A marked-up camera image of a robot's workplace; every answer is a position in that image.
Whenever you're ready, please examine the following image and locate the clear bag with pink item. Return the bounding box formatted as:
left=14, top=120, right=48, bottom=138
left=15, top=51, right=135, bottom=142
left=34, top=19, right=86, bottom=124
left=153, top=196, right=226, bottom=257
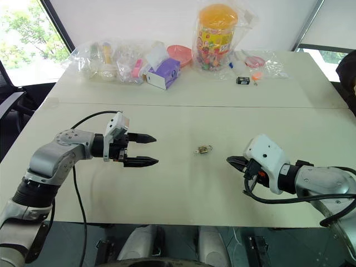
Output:
left=229, top=49, right=290, bottom=81

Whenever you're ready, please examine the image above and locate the dark rounded robot body rim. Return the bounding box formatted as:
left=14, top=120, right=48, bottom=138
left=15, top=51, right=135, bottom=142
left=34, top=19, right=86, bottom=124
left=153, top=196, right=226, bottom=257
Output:
left=116, top=258, right=240, bottom=267

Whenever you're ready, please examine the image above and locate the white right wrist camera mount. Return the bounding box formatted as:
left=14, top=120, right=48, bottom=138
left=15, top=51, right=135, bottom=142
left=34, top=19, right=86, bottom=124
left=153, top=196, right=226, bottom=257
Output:
left=243, top=134, right=291, bottom=195

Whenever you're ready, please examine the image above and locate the clear bag of small items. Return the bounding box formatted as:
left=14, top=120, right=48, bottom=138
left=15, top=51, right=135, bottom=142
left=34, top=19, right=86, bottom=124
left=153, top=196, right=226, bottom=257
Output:
left=67, top=38, right=147, bottom=85

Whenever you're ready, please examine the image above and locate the candy jar with orange lid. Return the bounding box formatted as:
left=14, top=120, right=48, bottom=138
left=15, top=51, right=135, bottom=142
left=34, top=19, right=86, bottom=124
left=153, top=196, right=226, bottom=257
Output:
left=196, top=3, right=239, bottom=72

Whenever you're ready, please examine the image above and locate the clear bag around candy jar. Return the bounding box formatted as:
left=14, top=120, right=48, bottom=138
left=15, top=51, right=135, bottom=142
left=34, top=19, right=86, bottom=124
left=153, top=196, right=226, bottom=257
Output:
left=190, top=1, right=260, bottom=82

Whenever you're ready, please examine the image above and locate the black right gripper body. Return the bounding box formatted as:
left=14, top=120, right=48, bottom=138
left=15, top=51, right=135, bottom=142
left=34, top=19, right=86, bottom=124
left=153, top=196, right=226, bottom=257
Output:
left=243, top=158, right=269, bottom=187

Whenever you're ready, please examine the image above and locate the pink item in bag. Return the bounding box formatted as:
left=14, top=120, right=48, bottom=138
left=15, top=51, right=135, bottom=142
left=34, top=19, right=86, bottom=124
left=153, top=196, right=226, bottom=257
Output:
left=131, top=59, right=143, bottom=78

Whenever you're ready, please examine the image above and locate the yellow bottle in bag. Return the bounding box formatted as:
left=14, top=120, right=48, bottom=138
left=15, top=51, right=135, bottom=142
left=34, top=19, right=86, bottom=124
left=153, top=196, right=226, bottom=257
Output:
left=102, top=41, right=114, bottom=64

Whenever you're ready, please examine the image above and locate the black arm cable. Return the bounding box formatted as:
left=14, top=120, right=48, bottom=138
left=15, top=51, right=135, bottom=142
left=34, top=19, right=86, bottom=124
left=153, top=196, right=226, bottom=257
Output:
left=242, top=166, right=356, bottom=228
left=70, top=110, right=123, bottom=267

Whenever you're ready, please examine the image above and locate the pink plastic bowl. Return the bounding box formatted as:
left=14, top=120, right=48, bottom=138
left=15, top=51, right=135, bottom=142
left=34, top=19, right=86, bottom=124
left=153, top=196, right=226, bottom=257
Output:
left=166, top=44, right=193, bottom=68

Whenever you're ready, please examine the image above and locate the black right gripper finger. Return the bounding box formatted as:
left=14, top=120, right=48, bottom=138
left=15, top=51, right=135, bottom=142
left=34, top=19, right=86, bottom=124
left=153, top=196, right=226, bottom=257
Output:
left=229, top=162, right=246, bottom=174
left=226, top=155, right=249, bottom=167

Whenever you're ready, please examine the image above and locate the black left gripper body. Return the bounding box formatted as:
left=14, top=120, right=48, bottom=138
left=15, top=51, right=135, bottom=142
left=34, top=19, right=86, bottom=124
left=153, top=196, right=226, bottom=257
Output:
left=108, top=132, right=131, bottom=168

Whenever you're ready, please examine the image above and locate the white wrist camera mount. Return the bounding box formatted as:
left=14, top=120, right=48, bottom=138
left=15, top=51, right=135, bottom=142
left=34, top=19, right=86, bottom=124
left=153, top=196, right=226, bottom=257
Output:
left=243, top=134, right=291, bottom=195
left=103, top=111, right=131, bottom=162

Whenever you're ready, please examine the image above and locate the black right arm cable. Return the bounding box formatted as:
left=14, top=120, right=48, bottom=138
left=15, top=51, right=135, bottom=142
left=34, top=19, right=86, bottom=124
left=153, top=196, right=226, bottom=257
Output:
left=242, top=166, right=356, bottom=228

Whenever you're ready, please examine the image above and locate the silver rounded robot leg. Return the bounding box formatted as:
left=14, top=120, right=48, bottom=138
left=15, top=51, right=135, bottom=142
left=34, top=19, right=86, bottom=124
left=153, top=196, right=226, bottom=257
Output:
left=197, top=225, right=232, bottom=263
left=116, top=224, right=165, bottom=263

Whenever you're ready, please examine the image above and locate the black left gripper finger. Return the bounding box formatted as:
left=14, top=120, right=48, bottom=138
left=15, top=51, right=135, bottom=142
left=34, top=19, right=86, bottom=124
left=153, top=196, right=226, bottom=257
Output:
left=127, top=132, right=157, bottom=145
left=123, top=156, right=160, bottom=169

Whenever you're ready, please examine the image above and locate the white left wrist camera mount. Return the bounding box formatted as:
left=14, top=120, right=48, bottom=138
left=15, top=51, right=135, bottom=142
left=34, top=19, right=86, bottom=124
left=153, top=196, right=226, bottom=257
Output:
left=103, top=111, right=131, bottom=162

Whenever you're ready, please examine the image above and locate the purple white tissue box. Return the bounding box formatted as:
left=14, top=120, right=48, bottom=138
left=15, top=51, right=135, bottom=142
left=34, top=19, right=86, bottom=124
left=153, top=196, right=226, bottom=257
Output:
left=145, top=46, right=182, bottom=91

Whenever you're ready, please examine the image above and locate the dark shape at table side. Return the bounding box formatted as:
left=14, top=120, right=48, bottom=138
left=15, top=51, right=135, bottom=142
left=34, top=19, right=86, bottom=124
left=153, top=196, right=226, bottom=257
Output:
left=335, top=49, right=356, bottom=112

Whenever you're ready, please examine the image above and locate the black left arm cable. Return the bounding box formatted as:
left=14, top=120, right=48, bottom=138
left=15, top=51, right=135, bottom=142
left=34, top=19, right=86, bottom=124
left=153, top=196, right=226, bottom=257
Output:
left=70, top=110, right=123, bottom=267

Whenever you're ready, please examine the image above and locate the black office chair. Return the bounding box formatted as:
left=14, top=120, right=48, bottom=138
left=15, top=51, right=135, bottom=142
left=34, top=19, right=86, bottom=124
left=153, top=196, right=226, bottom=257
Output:
left=0, top=60, right=57, bottom=164

